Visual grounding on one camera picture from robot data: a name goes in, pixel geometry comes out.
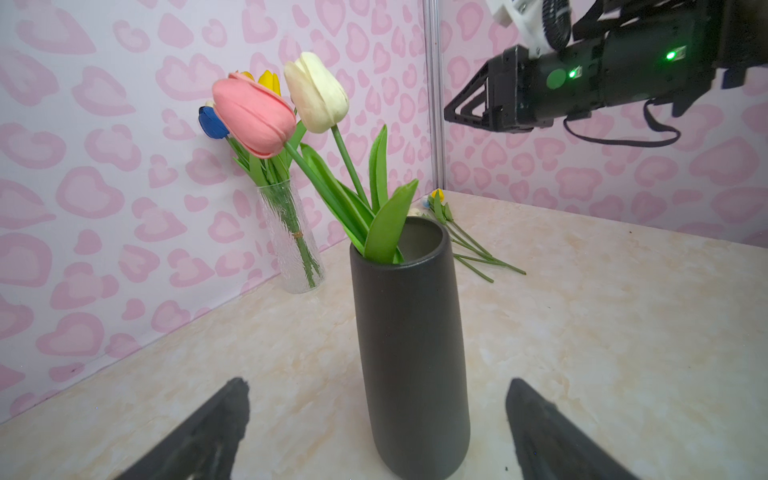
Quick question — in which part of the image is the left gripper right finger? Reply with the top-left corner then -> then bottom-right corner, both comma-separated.
505,378 -> 637,480

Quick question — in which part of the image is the clear glass vase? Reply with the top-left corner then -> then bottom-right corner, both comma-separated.
257,180 -> 325,294

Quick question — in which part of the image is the white tulip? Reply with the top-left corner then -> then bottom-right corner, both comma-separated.
284,52 -> 418,265

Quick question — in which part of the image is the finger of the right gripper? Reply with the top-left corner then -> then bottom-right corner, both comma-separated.
444,59 -> 510,132

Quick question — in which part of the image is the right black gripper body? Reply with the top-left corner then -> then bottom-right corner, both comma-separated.
494,1 -> 767,132

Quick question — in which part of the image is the black cone vase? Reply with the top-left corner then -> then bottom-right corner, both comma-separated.
350,217 -> 471,479

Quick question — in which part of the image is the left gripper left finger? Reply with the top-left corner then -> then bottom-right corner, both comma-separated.
119,377 -> 250,479

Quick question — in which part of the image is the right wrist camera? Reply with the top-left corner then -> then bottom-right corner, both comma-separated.
485,0 -> 572,59

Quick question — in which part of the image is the bunch of artificial tulips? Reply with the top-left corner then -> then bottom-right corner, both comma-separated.
423,189 -> 527,283

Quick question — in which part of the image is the deep pink tulip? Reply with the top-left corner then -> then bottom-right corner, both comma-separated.
212,73 -> 367,251

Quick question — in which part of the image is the right corner aluminium post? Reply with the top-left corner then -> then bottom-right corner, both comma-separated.
423,0 -> 447,189

